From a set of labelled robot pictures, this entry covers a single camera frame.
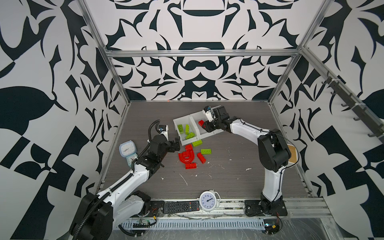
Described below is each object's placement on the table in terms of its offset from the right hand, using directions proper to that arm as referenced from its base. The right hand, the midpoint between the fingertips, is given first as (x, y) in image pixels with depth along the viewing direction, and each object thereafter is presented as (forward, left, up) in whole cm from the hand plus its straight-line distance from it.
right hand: (205, 123), depth 95 cm
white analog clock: (-42, 0, -7) cm, 43 cm away
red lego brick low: (-24, +9, -8) cm, 27 cm away
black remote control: (-44, +14, -8) cm, 47 cm away
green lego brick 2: (-9, +5, -9) cm, 14 cm away
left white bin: (+6, +14, -4) cm, 15 cm away
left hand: (-12, +19, +7) cm, 24 cm away
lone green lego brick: (+1, +16, -7) cm, 17 cm away
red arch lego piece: (-19, +11, -9) cm, 23 cm away
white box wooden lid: (-21, -50, -6) cm, 54 cm away
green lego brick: (+1, +12, -7) cm, 14 cm away
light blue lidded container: (-14, +47, -5) cm, 50 cm away
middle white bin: (-4, +4, -3) cm, 6 cm away
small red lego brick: (-13, +10, -8) cm, 18 cm away
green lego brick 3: (-15, 0, -10) cm, 18 cm away
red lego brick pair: (+1, +2, -1) cm, 3 cm away
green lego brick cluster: (-4, +10, -8) cm, 13 cm away
